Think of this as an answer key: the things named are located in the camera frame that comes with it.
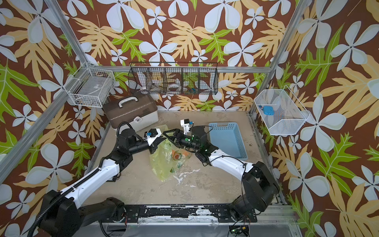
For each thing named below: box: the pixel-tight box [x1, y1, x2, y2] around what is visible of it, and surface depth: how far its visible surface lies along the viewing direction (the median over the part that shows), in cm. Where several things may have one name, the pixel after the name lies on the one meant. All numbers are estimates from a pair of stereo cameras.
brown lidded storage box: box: [103, 90, 159, 132], surface depth 100 cm
